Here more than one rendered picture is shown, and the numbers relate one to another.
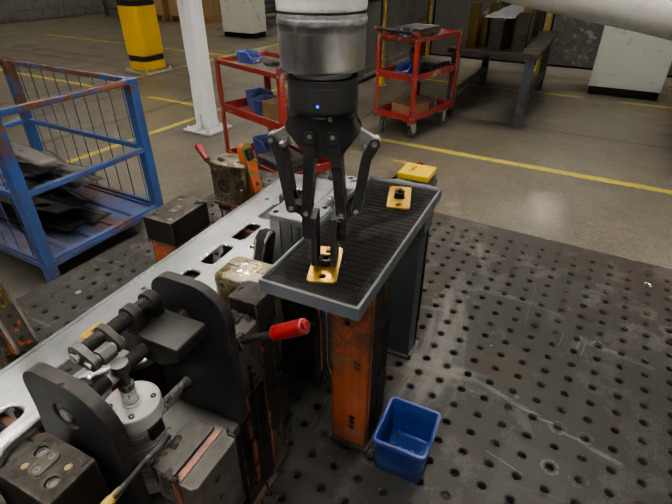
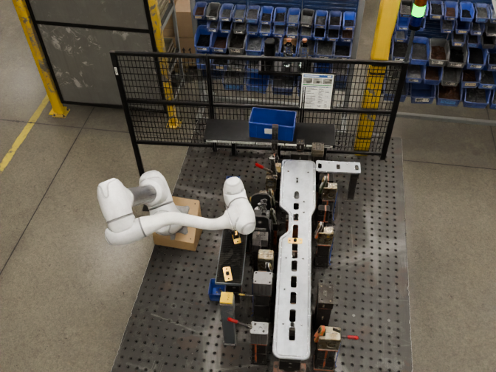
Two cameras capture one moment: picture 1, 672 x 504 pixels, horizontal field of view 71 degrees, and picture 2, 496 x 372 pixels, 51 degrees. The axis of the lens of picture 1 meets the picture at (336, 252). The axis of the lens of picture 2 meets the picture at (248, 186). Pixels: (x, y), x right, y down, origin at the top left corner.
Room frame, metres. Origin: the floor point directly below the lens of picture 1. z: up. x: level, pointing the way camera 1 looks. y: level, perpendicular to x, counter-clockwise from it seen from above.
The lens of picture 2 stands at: (2.15, -0.50, 3.46)
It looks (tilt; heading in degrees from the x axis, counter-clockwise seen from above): 48 degrees down; 160
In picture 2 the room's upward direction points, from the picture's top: 1 degrees counter-clockwise
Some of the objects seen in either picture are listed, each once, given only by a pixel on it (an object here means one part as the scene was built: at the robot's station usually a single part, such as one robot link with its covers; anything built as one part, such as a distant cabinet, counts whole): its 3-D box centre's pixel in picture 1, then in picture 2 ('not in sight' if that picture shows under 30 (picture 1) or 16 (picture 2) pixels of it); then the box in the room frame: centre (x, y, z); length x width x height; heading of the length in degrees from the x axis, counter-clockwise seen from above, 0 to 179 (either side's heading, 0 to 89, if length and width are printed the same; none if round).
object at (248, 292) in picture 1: (262, 385); (257, 261); (0.54, 0.12, 0.90); 0.05 x 0.05 x 0.40; 64
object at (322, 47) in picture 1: (322, 43); not in sight; (0.52, 0.01, 1.43); 0.09 x 0.09 x 0.06
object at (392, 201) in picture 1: (399, 195); (227, 273); (0.72, -0.11, 1.17); 0.08 x 0.04 x 0.01; 170
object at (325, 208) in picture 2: not in sight; (322, 222); (0.38, 0.63, 0.84); 0.11 x 0.08 x 0.29; 64
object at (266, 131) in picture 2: not in sight; (272, 124); (-0.34, 0.58, 1.09); 0.30 x 0.17 x 0.13; 59
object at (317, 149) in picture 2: not in sight; (316, 165); (-0.06, 0.80, 0.88); 0.08 x 0.08 x 0.36; 64
